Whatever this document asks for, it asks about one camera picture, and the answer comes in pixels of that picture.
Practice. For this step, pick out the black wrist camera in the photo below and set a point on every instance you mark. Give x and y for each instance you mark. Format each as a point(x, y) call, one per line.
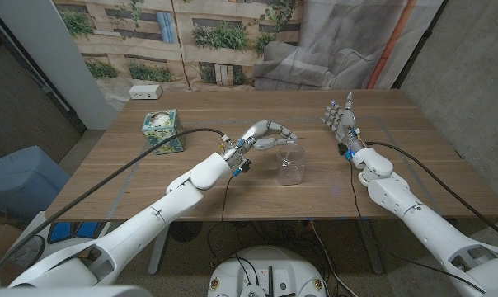
point(245, 166)
point(342, 149)

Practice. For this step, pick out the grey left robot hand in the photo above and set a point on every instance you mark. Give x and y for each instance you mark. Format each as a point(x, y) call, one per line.
point(257, 134)

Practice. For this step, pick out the brown cardboard box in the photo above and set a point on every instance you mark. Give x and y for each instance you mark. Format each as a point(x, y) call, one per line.
point(1, 243)

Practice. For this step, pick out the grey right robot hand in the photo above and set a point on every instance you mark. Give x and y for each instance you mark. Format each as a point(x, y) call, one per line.
point(348, 123)

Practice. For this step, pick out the white power strip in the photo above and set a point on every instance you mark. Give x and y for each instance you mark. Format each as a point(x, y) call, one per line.
point(145, 92)

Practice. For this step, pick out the printed fabric backdrop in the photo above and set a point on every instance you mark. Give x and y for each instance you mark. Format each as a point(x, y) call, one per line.
point(232, 62)

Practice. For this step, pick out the blue plastic bin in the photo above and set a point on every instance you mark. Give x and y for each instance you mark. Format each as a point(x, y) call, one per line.
point(22, 181)

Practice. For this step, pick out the black round vented device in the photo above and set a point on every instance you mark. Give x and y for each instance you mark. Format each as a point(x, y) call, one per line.
point(185, 232)

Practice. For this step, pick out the white table leg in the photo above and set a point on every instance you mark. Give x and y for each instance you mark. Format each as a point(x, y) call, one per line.
point(158, 251)

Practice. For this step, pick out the clear plastic beaker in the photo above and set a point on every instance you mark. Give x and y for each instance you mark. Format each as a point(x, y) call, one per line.
point(291, 173)

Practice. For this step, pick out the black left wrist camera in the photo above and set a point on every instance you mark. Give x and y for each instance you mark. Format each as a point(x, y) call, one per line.
point(245, 166)

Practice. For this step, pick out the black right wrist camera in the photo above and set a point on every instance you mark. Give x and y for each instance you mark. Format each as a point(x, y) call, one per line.
point(342, 149)

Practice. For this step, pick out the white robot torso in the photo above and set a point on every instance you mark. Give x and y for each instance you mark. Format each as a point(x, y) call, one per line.
point(267, 268)

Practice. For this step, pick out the white cart with blue panels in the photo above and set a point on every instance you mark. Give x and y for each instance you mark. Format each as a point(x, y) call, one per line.
point(73, 229)

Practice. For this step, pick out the black backdrop stand pole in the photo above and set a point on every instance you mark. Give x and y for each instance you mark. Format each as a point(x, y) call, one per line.
point(418, 45)

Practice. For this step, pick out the grey table leg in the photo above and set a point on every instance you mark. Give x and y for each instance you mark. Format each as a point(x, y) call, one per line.
point(372, 251)

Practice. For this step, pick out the green floral tissue box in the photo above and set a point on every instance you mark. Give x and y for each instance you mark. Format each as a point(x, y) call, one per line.
point(162, 132)

